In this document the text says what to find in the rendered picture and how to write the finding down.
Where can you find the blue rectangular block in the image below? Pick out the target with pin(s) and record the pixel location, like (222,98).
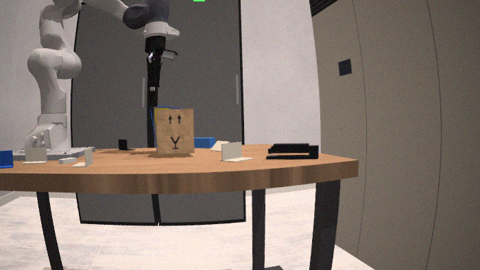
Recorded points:
(204,142)

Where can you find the brown cardboard box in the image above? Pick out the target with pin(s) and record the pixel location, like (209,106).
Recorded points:
(175,131)

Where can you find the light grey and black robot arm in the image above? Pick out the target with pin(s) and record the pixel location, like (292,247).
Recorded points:
(58,61)

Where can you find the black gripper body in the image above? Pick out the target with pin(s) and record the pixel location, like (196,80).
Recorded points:
(154,44)

